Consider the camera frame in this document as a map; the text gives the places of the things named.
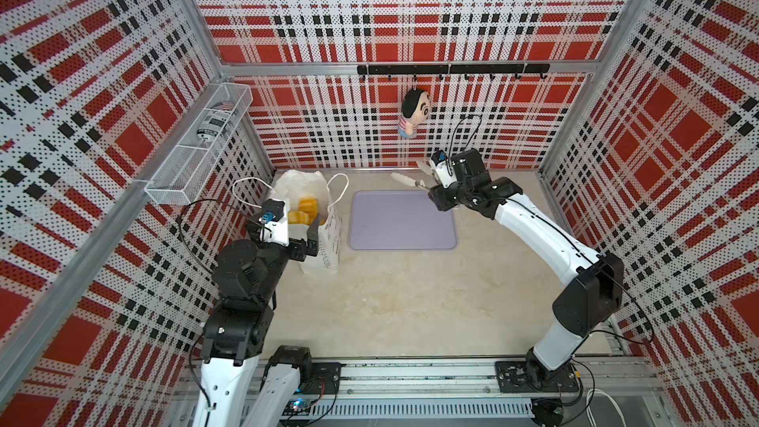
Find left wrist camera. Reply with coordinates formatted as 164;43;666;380
258;199;290;247

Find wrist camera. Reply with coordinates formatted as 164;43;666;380
428;150;457;188
258;199;290;247

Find lavender tray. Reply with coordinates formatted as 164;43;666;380
348;190;458;251

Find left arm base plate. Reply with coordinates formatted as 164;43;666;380
296;362;343;397

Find metal tongs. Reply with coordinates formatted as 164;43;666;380
391;158;440;191

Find clear wire shelf basket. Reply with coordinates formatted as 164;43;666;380
145;83;252;206

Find hanging doll toy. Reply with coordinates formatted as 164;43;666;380
398;88;431;138

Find can in basket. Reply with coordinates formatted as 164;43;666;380
196;109;232;142

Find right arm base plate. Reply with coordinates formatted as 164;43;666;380
495;361;580;393

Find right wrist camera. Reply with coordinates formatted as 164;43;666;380
428;150;457;188

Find long ridged bread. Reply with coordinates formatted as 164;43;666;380
288;196;320;225

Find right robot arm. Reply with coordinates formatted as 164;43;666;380
428;149;624;385

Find white paper bag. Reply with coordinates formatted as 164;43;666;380
230;169;351;276

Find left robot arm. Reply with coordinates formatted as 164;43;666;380
192;229;319;426

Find black hook rail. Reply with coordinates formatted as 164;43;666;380
357;63;551;77

